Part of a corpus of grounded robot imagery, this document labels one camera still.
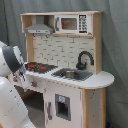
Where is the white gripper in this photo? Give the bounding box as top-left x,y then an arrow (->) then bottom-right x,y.
14,66 -> 29,91

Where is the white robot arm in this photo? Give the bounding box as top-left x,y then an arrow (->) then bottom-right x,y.
0,41 -> 36,128

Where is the wooden toy kitchen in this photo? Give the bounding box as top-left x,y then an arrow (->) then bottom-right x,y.
6,10 -> 116,128

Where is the right red stove knob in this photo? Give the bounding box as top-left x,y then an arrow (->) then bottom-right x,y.
31,81 -> 37,87

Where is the black toy stovetop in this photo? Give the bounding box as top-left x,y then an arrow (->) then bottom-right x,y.
25,62 -> 56,74

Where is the grey toy sink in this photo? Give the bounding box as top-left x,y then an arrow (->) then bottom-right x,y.
53,68 -> 93,81

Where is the white cupboard door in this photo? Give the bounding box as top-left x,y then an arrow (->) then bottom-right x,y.
44,83 -> 82,128

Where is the grey range hood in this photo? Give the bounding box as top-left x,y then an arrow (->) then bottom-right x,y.
25,16 -> 53,35

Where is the black toy faucet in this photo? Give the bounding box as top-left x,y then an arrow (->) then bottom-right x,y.
75,50 -> 95,71

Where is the white toy microwave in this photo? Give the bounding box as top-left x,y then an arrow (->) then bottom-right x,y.
55,14 -> 92,34

